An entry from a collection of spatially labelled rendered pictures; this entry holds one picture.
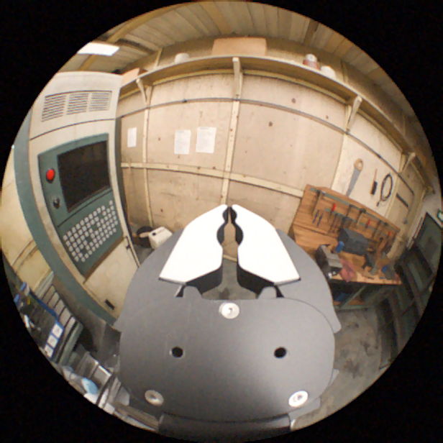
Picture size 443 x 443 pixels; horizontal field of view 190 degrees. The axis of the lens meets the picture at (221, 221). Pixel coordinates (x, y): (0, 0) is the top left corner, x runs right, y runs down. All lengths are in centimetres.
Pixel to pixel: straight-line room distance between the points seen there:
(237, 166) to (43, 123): 167
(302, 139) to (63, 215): 189
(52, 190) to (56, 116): 35
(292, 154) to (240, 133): 57
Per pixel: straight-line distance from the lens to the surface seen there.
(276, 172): 156
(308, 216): 171
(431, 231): 373
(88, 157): 85
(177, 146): 183
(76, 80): 93
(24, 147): 35
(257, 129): 155
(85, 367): 123
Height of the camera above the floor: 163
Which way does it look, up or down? 32 degrees down
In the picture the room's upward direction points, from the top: 8 degrees clockwise
